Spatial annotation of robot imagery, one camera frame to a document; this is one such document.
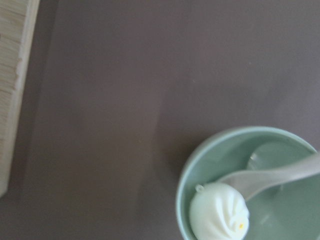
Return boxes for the white ceramic soup spoon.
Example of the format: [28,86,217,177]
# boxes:
[217,152,320,201]

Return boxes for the mint green bowl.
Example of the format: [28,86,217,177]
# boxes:
[175,126,320,240]

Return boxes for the wooden cutting board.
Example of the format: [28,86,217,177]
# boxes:
[0,0,40,196]

